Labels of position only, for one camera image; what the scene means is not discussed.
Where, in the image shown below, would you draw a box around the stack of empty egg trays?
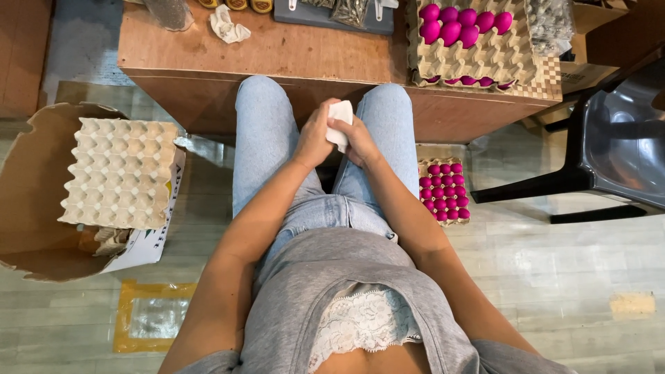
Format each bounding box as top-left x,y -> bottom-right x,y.
56,117 -> 180,231

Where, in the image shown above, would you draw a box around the grey shirt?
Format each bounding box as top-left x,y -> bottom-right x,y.
176,226 -> 578,374

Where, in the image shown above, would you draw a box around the white tissue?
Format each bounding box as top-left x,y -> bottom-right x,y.
325,100 -> 354,154
209,4 -> 252,44

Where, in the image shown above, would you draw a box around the small cardboard egg tray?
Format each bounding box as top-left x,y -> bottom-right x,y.
417,157 -> 472,228

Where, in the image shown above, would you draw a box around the large open cardboard box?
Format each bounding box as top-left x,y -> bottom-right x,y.
0,102 -> 187,283

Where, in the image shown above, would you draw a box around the person's left hand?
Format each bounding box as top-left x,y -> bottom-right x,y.
293,99 -> 342,169

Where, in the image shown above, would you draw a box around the row of pink eggs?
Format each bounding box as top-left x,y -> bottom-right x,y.
425,75 -> 515,88

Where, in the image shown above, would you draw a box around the clear plastic bag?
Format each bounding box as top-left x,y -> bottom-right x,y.
142,0 -> 195,32

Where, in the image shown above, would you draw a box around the crumpled white tissue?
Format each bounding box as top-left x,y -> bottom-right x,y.
209,4 -> 252,44

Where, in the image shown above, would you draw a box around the brown plywood table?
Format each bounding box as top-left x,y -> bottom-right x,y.
117,0 -> 563,145

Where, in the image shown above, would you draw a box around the brown cardboard box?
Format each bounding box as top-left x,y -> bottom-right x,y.
558,0 -> 641,96

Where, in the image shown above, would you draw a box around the batch of small pink eggs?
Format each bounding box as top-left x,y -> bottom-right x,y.
419,162 -> 471,222

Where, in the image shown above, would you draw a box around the grey plastic chair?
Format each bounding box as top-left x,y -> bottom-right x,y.
470,44 -> 665,225

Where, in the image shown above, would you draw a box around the group of large pink eggs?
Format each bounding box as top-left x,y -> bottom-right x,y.
419,3 -> 514,49

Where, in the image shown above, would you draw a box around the checkered woven board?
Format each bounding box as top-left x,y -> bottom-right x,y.
506,55 -> 563,103

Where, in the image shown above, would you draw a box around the yellow taped plastic sheet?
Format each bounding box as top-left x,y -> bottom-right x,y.
113,279 -> 198,354

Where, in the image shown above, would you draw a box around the plastic bag of speckled eggs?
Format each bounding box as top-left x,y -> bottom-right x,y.
524,0 -> 576,57

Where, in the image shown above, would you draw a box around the brown wooden cabinet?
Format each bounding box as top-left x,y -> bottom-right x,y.
0,0 -> 54,119

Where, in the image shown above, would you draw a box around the white lace undershirt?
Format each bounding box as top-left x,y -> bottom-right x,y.
308,287 -> 423,373

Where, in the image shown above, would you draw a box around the light blue jeans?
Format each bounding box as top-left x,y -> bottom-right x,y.
232,75 -> 420,273

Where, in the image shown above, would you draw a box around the person's right hand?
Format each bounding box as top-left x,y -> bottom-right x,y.
327,116 -> 383,169

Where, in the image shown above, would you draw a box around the grey flat tray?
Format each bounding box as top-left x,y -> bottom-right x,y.
274,0 -> 396,36

